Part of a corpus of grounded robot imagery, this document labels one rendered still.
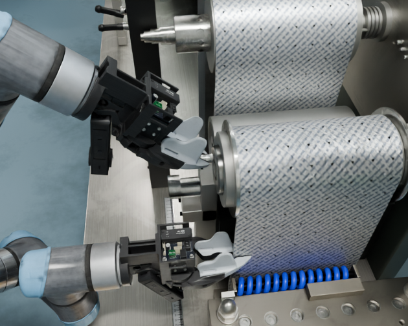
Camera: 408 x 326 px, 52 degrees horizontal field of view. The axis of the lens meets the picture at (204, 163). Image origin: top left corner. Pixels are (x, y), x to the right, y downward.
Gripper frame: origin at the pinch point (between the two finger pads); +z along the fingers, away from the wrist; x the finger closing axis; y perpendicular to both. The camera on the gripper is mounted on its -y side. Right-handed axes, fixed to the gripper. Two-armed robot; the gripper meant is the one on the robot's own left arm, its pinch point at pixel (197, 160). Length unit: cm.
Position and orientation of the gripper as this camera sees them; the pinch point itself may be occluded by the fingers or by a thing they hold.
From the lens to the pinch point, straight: 63.8
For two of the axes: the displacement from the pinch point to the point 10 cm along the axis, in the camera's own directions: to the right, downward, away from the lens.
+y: 6.3, -5.9, -5.1
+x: -1.2, -7.2, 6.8
